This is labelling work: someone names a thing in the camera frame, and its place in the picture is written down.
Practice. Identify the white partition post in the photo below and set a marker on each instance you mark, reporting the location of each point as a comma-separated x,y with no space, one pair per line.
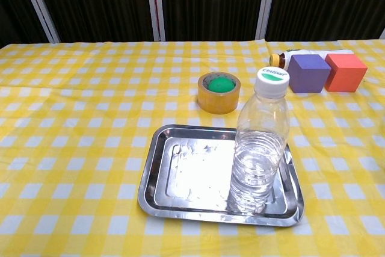
155,4
39,5
266,4

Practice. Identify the yellow tape roll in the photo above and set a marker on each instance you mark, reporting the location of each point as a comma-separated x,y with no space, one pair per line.
216,103

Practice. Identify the metal tray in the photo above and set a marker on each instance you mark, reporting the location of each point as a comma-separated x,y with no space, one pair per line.
192,178

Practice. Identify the white-label bottle yellow cap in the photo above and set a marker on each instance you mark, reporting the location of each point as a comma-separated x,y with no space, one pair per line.
281,59

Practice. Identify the yellow checkered tablecloth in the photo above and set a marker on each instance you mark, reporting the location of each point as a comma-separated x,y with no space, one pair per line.
90,118

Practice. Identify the clear plastic bottle green cap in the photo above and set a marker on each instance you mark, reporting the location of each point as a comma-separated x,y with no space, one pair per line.
258,148

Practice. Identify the purple foam cube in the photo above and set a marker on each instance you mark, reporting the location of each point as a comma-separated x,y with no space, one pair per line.
308,75

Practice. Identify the green ball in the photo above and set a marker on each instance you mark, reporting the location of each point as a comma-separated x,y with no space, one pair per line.
221,85

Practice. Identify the red foam cube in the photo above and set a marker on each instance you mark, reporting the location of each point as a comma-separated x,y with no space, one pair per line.
346,73

